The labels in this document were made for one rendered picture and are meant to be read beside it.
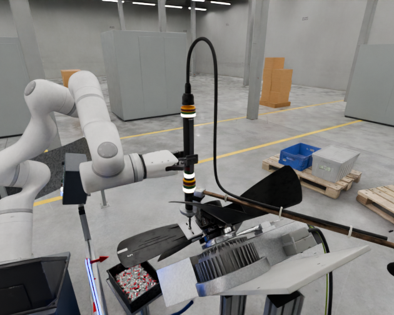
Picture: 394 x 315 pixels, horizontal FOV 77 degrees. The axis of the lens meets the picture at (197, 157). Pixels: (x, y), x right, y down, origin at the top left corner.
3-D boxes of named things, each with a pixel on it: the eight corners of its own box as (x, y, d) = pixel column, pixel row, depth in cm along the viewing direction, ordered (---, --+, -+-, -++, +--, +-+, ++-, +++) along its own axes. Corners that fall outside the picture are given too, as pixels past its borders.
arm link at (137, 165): (129, 175, 76) (138, 172, 77) (136, 187, 69) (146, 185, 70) (126, 150, 73) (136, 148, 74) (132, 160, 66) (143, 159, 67)
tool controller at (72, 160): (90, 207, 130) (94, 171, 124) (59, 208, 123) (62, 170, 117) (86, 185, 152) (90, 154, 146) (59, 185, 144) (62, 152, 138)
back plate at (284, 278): (264, 263, 120) (264, 260, 121) (404, 232, 63) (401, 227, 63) (161, 309, 99) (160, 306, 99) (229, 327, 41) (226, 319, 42)
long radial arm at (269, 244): (260, 271, 86) (246, 238, 91) (250, 272, 93) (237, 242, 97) (318, 244, 98) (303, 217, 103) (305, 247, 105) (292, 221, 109)
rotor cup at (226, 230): (227, 235, 101) (215, 206, 106) (242, 227, 89) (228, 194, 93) (195, 247, 95) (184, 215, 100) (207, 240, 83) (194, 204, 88)
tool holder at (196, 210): (207, 209, 87) (208, 185, 83) (198, 220, 81) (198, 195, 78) (186, 202, 91) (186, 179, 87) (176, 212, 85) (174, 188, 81)
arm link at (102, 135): (103, 74, 73) (130, 158, 59) (106, 112, 85) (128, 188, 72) (70, 76, 69) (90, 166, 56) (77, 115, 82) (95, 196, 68)
